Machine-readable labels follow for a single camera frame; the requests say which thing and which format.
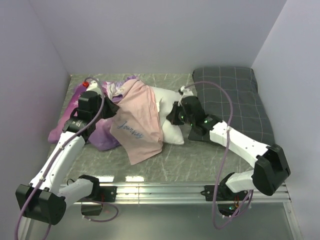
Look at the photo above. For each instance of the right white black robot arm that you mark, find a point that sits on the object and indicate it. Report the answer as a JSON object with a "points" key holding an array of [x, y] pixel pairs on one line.
{"points": [[270, 166]]}

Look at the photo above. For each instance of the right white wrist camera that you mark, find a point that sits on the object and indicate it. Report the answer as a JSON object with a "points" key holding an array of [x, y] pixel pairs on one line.
{"points": [[185, 92]]}

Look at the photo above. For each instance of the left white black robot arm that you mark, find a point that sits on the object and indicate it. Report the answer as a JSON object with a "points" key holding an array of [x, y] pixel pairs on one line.
{"points": [[43, 199]]}

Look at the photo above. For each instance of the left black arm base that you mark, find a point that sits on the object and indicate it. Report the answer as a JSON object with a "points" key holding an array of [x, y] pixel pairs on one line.
{"points": [[94, 206]]}

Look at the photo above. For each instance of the dark grey checked pillow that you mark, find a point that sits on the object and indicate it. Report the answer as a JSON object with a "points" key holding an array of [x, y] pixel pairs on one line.
{"points": [[231, 93]]}

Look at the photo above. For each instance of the aluminium mounting rail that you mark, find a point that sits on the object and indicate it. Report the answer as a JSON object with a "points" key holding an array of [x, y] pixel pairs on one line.
{"points": [[170, 211]]}

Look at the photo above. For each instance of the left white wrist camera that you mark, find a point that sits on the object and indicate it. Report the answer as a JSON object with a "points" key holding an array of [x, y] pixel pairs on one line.
{"points": [[92, 86]]}

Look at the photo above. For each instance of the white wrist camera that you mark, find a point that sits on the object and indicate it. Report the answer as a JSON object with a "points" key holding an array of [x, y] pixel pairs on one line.
{"points": [[185, 92], [92, 86]]}

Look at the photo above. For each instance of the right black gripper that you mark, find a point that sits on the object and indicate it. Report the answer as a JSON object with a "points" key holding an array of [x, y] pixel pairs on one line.
{"points": [[173, 116]]}

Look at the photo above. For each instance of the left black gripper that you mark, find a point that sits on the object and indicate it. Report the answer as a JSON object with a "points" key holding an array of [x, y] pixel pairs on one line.
{"points": [[112, 108]]}

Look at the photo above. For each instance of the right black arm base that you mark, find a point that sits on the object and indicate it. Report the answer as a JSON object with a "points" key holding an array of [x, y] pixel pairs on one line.
{"points": [[227, 202]]}

